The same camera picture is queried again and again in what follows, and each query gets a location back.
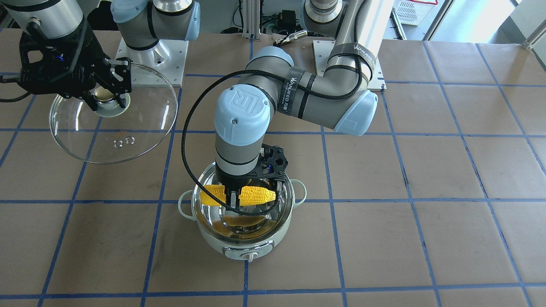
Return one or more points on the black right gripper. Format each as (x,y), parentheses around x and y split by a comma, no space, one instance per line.
(88,47)

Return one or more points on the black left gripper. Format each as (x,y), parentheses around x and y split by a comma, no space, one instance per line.
(227,178)

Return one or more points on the yellow corn cob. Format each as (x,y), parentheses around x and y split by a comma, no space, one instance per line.
(249,195)

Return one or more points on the glass pot lid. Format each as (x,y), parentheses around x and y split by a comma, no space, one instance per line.
(113,134)

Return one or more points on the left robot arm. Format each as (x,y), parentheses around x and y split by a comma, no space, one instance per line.
(339,99)

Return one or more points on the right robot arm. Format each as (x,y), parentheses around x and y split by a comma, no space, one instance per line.
(142,22)

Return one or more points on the pale green cooking pot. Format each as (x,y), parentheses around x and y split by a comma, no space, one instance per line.
(247,236)

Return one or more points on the black power adapter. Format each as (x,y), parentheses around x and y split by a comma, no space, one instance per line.
(287,19)

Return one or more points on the white plastic basket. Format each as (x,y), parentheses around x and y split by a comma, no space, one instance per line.
(412,12)

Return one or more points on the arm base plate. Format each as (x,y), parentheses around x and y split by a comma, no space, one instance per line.
(322,50)
(168,57)

